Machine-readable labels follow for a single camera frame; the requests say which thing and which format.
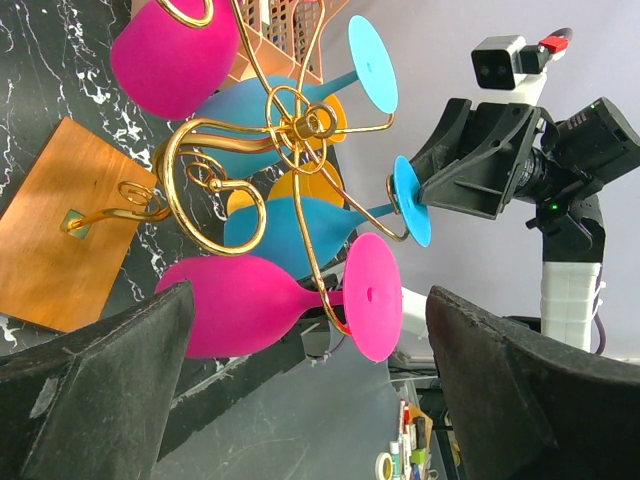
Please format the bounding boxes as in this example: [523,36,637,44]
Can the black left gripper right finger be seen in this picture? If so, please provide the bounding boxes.
[425,286,639,479]

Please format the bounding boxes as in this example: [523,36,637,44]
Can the magenta wine glass back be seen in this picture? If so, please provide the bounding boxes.
[111,0,240,120]

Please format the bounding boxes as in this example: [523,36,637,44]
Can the gold wire wine glass rack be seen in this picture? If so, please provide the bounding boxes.
[117,0,414,336]

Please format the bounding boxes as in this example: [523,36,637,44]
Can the yellow wine glass front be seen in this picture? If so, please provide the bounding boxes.
[299,94,349,151]

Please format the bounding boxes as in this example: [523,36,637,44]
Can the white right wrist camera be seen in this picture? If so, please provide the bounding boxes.
[471,27,573,106]

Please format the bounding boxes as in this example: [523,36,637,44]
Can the magenta wine glass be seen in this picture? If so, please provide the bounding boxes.
[111,0,240,120]
[156,233,403,362]

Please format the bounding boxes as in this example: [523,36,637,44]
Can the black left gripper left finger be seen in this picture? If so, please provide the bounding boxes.
[1,282,195,479]

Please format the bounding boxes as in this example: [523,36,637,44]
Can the magenta wine glass front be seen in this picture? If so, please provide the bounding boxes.
[156,233,403,362]

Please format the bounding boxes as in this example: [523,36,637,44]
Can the blue wine glass front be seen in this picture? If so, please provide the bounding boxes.
[223,156,432,280]

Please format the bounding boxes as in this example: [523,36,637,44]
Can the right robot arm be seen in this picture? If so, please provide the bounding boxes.
[410,97,639,351]

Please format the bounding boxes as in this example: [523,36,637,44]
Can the pink desk file organizer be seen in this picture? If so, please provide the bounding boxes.
[240,0,347,85]

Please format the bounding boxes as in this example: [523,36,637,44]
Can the wooden rack base board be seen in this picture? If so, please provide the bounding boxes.
[1,117,156,333]

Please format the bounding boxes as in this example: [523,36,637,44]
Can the yellow wine glass back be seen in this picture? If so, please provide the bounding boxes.
[227,161,345,215]

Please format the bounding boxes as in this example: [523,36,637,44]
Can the light blue wine glass back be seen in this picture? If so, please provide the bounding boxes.
[192,14,400,179]

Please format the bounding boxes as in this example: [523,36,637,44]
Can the yellow wine glass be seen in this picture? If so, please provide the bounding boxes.
[299,94,349,151]
[227,161,345,215]

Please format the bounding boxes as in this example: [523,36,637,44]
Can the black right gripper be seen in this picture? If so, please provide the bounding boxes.
[410,98,551,219]

